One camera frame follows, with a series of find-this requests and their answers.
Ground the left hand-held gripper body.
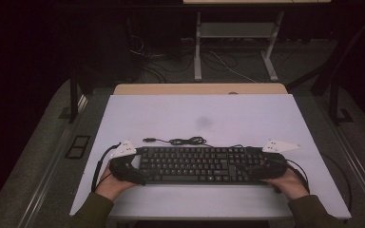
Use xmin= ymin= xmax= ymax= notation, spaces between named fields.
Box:
xmin=108 ymin=139 xmax=141 ymax=183

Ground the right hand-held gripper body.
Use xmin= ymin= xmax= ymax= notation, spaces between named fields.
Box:
xmin=256 ymin=138 xmax=302 ymax=181

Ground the black computer keyboard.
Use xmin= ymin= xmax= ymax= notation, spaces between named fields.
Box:
xmin=136 ymin=145 xmax=267 ymax=185

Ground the person's left hand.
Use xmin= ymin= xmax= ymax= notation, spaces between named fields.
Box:
xmin=94 ymin=165 xmax=138 ymax=202

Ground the person's right hand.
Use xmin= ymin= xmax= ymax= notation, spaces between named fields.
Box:
xmin=261 ymin=167 xmax=310 ymax=201

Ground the white table board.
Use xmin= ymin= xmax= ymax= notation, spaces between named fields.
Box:
xmin=69 ymin=94 xmax=352 ymax=221

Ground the short black metal stand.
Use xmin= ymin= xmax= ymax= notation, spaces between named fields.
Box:
xmin=68 ymin=71 xmax=88 ymax=124

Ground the tall black metal stand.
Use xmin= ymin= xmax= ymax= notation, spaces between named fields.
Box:
xmin=285 ymin=12 xmax=355 ymax=126

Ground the left hand-held gripper black cable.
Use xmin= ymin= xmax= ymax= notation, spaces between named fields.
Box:
xmin=90 ymin=142 xmax=122 ymax=193

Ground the hand-held gripper black cable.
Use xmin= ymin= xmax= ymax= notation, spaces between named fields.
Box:
xmin=90 ymin=142 xmax=122 ymax=193
xmin=285 ymin=159 xmax=311 ymax=195

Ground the right hand-held gripper black cable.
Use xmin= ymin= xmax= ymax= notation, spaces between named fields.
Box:
xmin=285 ymin=159 xmax=311 ymax=195

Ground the black floor socket frame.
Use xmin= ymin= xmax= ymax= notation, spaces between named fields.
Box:
xmin=64 ymin=135 xmax=91 ymax=160

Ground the black keyboard cable with plug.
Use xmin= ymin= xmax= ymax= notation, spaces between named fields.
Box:
xmin=142 ymin=136 xmax=245 ymax=150

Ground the thin black cable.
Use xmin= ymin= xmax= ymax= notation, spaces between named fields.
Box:
xmin=319 ymin=153 xmax=354 ymax=214

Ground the aluminium floor rail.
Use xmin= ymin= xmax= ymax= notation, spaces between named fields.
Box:
xmin=18 ymin=94 xmax=89 ymax=228
xmin=313 ymin=94 xmax=365 ymax=222

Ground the white floor cable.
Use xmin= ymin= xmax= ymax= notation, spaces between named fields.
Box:
xmin=208 ymin=50 xmax=259 ymax=85

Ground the tangle of black floor cables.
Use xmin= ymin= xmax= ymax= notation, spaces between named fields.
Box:
xmin=128 ymin=34 xmax=203 ymax=84

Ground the grey metal desk frame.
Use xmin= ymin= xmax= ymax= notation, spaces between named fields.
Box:
xmin=193 ymin=11 xmax=285 ymax=82

